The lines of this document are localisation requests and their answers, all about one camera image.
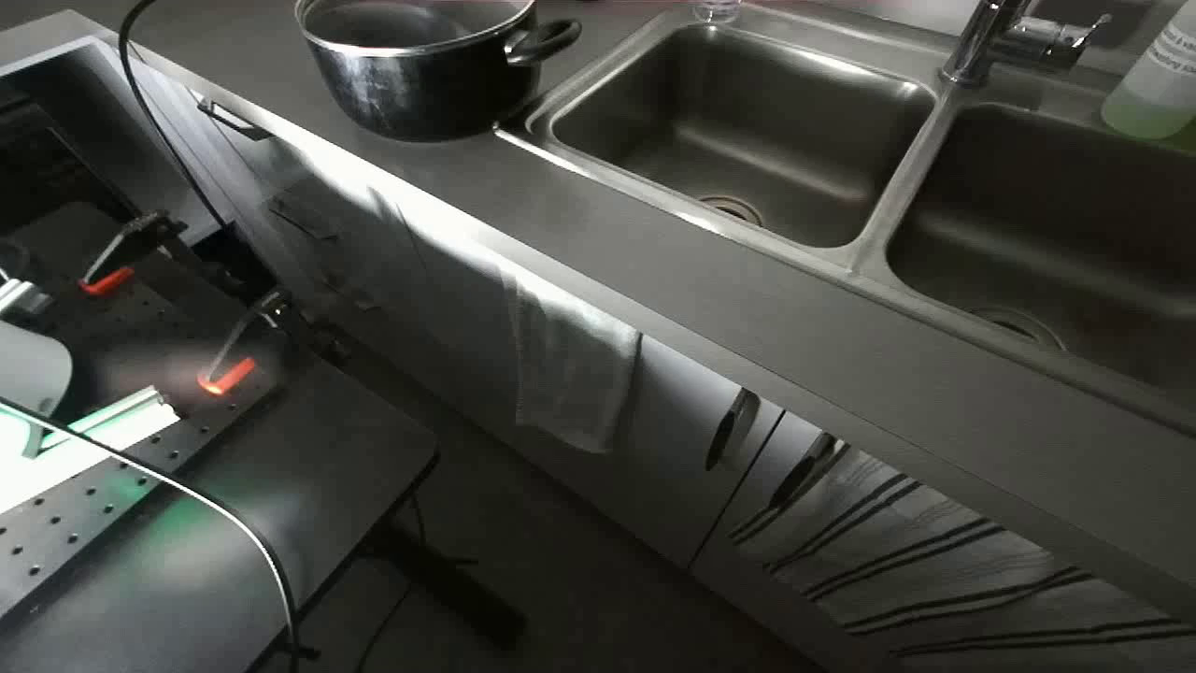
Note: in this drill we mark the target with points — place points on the green dish soap bottle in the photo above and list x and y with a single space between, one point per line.
1157 97

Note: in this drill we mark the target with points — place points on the black cabinet door handle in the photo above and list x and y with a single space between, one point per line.
739 419

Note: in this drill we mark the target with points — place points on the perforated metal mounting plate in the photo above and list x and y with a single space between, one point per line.
64 491

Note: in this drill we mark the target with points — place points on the orange handled clamp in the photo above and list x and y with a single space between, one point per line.
234 355
122 252

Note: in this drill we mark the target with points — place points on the chrome kitchen faucet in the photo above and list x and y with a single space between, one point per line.
1009 31

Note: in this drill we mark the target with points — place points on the orange handled clamp upper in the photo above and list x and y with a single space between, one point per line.
122 252

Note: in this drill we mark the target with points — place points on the stainless steel double sink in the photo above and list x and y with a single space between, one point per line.
994 213

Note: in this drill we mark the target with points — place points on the black cooking pot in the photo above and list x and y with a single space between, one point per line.
431 70

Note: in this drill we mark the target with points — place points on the orange handled clamp lower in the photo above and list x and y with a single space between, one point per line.
234 355

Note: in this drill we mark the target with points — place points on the white hanging dish towel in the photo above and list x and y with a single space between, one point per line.
573 369

